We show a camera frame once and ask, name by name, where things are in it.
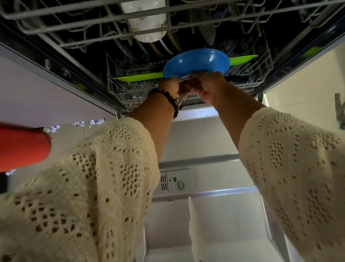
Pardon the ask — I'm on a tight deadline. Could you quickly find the person's left hand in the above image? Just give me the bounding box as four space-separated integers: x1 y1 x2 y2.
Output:
157 77 191 103

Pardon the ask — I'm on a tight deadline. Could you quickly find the person's right hand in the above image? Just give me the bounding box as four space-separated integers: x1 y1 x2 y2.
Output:
185 71 230 105

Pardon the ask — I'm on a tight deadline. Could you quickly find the blue plastic plate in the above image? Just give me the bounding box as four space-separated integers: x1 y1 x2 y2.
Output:
162 49 231 80

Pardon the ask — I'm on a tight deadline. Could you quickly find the person's left forearm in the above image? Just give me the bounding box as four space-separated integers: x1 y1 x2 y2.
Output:
127 89 186 163

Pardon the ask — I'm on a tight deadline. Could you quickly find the person's right forearm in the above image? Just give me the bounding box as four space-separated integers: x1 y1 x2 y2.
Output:
205 88 267 151

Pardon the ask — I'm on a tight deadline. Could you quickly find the row of plates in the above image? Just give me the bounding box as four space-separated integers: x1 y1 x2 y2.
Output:
113 34 185 59

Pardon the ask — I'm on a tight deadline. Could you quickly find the green plastic cutting board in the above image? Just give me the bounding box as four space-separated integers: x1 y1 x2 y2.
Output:
113 55 259 83

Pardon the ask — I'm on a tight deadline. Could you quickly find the grey kitchen utensil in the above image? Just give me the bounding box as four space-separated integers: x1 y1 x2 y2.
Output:
196 15 218 46

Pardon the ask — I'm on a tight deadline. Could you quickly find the grey lower dishwasher rack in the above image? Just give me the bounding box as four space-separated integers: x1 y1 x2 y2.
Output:
106 40 274 112

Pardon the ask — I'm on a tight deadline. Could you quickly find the grey dishwasher rack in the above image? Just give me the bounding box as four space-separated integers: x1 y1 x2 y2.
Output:
106 40 274 112
0 0 345 56

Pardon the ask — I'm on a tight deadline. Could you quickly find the white bottle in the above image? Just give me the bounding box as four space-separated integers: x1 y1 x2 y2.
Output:
120 0 168 44

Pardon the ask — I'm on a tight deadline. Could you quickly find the steel dishwasher door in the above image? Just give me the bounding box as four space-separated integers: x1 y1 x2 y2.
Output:
135 105 297 262

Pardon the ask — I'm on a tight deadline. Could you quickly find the grey detergent dispenser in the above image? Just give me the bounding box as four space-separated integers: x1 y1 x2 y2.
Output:
153 169 195 196

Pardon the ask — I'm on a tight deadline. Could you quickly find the grey upper dishwasher rack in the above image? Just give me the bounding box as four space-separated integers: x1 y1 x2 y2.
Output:
0 0 345 56

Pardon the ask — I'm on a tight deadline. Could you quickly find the cream knit sweater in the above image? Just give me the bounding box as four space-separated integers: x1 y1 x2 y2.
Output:
0 107 345 262

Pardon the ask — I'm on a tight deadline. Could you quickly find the grey metal fixture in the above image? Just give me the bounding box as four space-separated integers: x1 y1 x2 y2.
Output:
334 93 345 123

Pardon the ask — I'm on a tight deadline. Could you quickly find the red rounded object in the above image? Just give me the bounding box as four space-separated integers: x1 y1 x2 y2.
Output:
0 121 52 173

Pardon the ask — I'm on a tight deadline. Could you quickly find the black beaded bracelet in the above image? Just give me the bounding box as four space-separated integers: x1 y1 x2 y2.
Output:
148 88 184 120

